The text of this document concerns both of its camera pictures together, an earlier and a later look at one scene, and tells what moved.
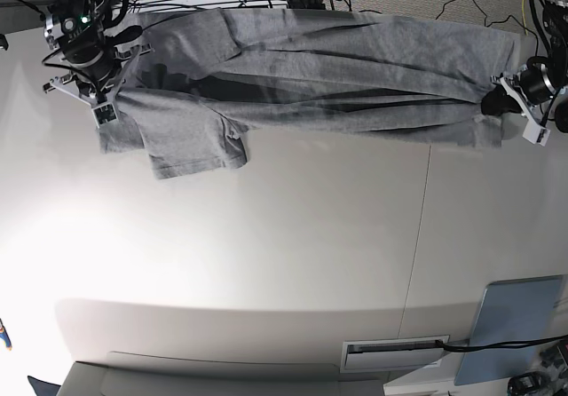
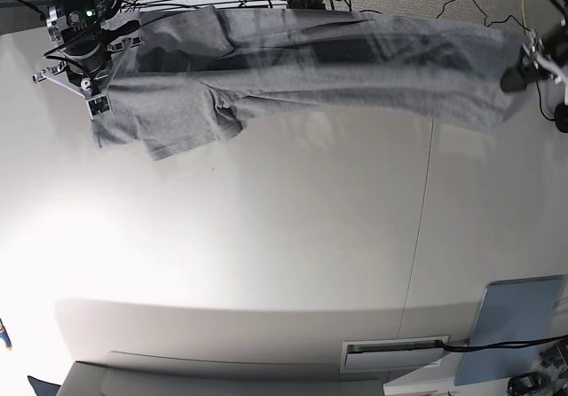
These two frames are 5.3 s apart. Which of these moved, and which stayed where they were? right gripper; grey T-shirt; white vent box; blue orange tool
Moved: right gripper; grey T-shirt
Stayed: white vent box; blue orange tool
